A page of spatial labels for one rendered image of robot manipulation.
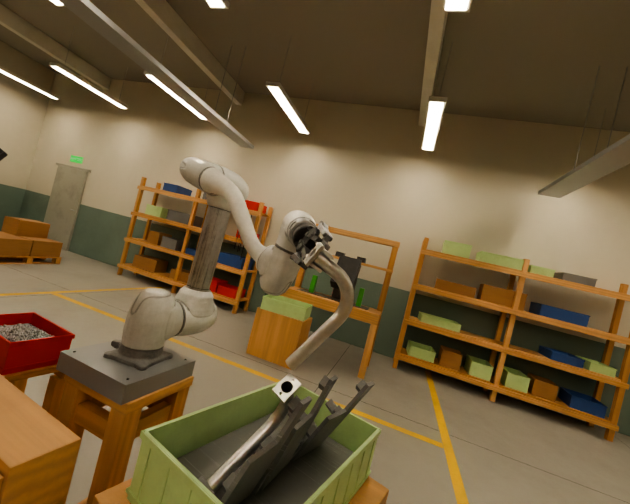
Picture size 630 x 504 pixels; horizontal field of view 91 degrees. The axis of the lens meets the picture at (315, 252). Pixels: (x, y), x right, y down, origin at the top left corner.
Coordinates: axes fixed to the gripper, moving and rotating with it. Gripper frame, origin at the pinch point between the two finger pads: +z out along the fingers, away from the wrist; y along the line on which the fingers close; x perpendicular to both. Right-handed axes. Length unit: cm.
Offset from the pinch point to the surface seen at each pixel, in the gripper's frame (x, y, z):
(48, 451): -18, -74, -1
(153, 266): -48, -302, -612
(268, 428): 18.1, -40.1, 3.1
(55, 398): -25, -119, -57
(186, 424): 7, -61, -10
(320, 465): 49, -52, -8
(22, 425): -27, -80, -9
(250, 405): 27, -59, -28
